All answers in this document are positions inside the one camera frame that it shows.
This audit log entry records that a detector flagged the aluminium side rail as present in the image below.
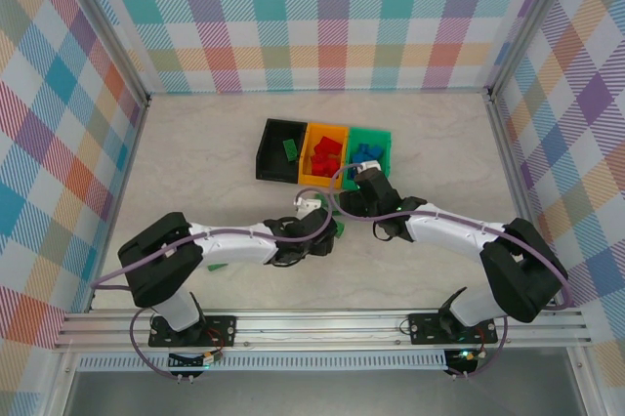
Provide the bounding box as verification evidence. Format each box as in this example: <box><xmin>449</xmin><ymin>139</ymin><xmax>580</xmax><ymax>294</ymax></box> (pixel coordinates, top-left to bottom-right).
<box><xmin>485</xmin><ymin>88</ymin><xmax>563</xmax><ymax>310</ymax></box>
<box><xmin>86</xmin><ymin>96</ymin><xmax>151</xmax><ymax>314</ymax></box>

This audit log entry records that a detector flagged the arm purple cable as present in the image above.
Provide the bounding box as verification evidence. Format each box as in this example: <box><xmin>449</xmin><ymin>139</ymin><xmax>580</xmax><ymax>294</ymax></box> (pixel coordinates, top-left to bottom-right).
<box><xmin>91</xmin><ymin>188</ymin><xmax>338</xmax><ymax>381</ymax></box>
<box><xmin>330</xmin><ymin>165</ymin><xmax>573</xmax><ymax>381</ymax></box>

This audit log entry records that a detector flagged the black cable connector bracket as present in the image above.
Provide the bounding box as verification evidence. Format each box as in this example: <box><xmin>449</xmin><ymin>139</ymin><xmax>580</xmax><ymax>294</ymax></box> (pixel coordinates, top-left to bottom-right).
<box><xmin>167</xmin><ymin>350</ymin><xmax>226</xmax><ymax>384</ymax></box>
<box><xmin>442</xmin><ymin>348</ymin><xmax>487</xmax><ymax>381</ymax></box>

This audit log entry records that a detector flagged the aluminium frame leg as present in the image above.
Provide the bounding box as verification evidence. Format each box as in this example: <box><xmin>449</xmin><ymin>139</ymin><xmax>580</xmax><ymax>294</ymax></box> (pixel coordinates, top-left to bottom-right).
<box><xmin>565</xmin><ymin>347</ymin><xmax>604</xmax><ymax>416</ymax></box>
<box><xmin>46</xmin><ymin>351</ymin><xmax>82</xmax><ymax>416</ymax></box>

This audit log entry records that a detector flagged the green plastic bin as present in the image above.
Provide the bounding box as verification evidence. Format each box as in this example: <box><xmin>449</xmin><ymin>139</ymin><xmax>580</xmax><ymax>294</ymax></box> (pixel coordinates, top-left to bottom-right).
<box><xmin>341</xmin><ymin>126</ymin><xmax>394</xmax><ymax>192</ymax></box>

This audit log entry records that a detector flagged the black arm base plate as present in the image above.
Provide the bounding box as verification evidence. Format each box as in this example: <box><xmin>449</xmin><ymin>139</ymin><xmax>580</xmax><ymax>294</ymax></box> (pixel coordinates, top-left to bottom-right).
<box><xmin>407</xmin><ymin>312</ymin><xmax>499</xmax><ymax>345</ymax></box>
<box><xmin>147</xmin><ymin>313</ymin><xmax>238</xmax><ymax>349</ymax></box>

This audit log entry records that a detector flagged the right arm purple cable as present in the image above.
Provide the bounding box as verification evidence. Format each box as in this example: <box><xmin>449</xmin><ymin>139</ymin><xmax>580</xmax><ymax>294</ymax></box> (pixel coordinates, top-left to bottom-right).
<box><xmin>330</xmin><ymin>165</ymin><xmax>573</xmax><ymax>381</ymax></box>

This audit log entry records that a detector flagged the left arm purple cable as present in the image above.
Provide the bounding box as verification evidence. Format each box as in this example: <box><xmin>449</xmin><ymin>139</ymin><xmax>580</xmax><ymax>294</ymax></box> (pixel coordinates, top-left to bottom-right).
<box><xmin>91</xmin><ymin>188</ymin><xmax>338</xmax><ymax>381</ymax></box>

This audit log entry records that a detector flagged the black plastic bin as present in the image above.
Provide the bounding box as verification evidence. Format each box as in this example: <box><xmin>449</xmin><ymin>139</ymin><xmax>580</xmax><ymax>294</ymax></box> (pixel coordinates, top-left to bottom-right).
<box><xmin>254</xmin><ymin>117</ymin><xmax>309</xmax><ymax>186</ymax></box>

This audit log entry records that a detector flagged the aluminium mounting rail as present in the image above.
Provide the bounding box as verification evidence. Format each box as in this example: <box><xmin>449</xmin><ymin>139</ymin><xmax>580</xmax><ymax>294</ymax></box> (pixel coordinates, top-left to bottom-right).
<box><xmin>52</xmin><ymin>308</ymin><xmax>593</xmax><ymax>353</ymax></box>

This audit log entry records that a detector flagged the white slotted cable duct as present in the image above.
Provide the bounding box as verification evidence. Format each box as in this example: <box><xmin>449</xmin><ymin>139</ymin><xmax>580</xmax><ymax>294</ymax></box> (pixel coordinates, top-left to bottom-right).
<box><xmin>77</xmin><ymin>350</ymin><xmax>448</xmax><ymax>371</ymax></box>

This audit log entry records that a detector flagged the aluminium frame post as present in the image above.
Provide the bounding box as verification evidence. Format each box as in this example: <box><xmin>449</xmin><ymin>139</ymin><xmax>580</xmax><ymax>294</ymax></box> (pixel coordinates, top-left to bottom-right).
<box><xmin>486</xmin><ymin>0</ymin><xmax>583</xmax><ymax>103</ymax></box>
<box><xmin>57</xmin><ymin>0</ymin><xmax>151</xmax><ymax>107</ymax></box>

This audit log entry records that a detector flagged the orange plastic bin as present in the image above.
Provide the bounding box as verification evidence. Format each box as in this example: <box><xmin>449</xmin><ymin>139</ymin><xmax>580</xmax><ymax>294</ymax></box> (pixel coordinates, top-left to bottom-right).
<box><xmin>297</xmin><ymin>122</ymin><xmax>352</xmax><ymax>188</ymax></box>

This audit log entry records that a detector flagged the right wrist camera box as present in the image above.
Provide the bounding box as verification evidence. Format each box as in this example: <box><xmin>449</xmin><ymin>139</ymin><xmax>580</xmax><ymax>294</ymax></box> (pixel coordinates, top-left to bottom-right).
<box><xmin>348</xmin><ymin>159</ymin><xmax>381</xmax><ymax>177</ymax></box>

